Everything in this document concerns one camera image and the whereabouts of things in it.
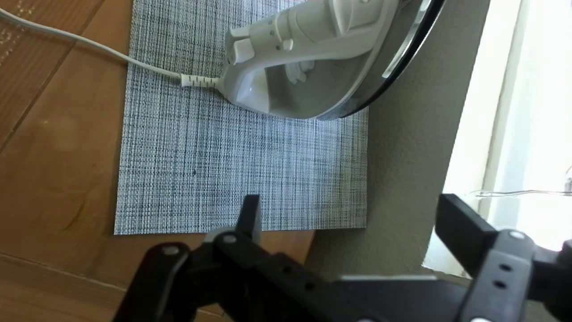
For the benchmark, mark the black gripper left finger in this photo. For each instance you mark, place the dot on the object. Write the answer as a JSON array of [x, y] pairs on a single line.
[[229, 269]]

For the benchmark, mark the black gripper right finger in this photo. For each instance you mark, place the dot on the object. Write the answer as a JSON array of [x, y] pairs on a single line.
[[506, 267]]

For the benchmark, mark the wooden side table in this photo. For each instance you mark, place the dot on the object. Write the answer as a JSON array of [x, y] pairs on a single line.
[[61, 110]]

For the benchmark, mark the grey woven placemat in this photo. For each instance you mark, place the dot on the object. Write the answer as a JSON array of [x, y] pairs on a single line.
[[188, 158]]

